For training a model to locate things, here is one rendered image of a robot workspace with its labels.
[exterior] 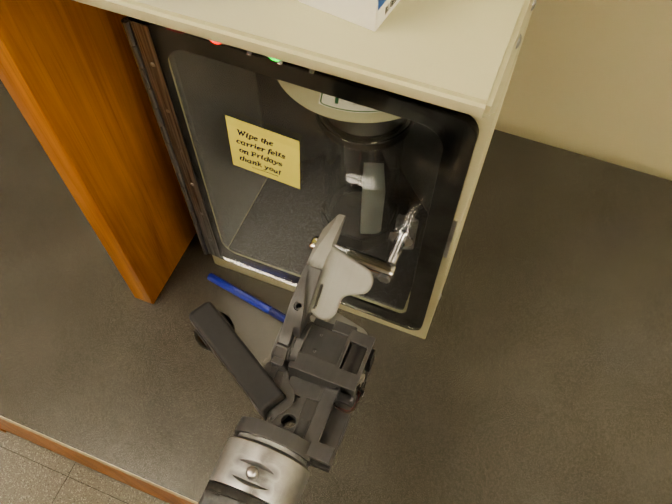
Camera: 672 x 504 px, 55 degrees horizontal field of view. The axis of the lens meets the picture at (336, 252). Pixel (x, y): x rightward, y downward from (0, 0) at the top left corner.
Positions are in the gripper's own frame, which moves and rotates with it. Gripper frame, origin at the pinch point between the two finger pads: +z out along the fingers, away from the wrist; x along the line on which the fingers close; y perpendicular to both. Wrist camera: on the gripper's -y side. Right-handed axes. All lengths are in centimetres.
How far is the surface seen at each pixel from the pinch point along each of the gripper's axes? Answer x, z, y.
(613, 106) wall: -18, 49, 26
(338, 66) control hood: 30.7, -5.8, 2.5
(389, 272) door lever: 0.7, -0.6, 5.8
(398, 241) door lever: 0.6, 3.1, 5.5
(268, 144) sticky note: 8.0, 4.3, -8.6
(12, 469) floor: -120, -29, -81
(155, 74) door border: 12.9, 4.4, -19.5
